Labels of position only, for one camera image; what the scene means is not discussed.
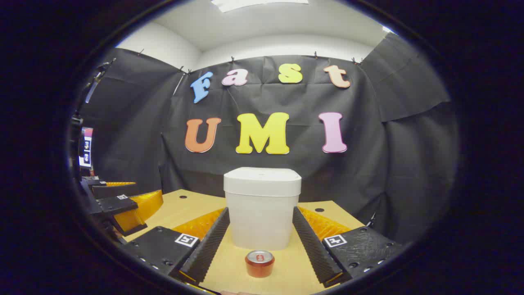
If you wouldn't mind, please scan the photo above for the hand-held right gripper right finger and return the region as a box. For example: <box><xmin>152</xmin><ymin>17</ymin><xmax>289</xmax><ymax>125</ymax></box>
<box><xmin>292</xmin><ymin>206</ymin><xmax>404</xmax><ymax>288</ymax></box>

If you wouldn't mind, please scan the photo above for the wooden desktop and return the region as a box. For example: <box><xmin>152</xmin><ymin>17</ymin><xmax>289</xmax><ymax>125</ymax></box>
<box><xmin>123</xmin><ymin>188</ymin><xmax>367</xmax><ymax>295</ymax></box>

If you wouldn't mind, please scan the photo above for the black backdrop cloth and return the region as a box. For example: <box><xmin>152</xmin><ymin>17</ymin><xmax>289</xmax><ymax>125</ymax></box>
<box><xmin>78</xmin><ymin>33</ymin><xmax>459</xmax><ymax>246</ymax></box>

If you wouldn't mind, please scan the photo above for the computer monitor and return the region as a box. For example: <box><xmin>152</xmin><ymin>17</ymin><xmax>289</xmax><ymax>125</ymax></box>
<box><xmin>80</xmin><ymin>127</ymin><xmax>94</xmax><ymax>168</ymax></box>

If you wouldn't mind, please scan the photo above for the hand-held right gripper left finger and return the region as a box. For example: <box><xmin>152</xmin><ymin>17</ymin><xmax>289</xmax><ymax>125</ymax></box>
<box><xmin>119</xmin><ymin>207</ymin><xmax>230</xmax><ymax>287</ymax></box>

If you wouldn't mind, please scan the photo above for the red pop can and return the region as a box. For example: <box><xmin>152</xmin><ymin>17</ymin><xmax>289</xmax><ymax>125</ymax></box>
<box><xmin>245</xmin><ymin>250</ymin><xmax>276</xmax><ymax>279</ymax></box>

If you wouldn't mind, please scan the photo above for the large ceiling light panel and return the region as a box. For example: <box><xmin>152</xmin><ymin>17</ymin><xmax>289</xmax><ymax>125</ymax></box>
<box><xmin>211</xmin><ymin>0</ymin><xmax>309</xmax><ymax>13</ymax></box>

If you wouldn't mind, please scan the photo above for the white desktop garbage bin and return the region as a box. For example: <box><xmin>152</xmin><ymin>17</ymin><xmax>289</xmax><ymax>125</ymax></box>
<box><xmin>224</xmin><ymin>167</ymin><xmax>302</xmax><ymax>251</ymax></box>

